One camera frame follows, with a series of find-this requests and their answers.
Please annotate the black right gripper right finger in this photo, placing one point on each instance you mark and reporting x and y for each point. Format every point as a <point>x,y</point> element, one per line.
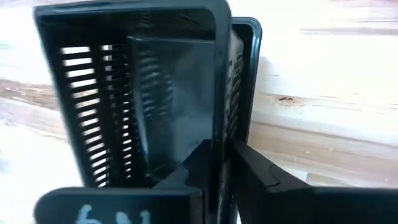
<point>295,205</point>

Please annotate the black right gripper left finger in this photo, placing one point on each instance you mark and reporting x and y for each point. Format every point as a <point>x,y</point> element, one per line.
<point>124,205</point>

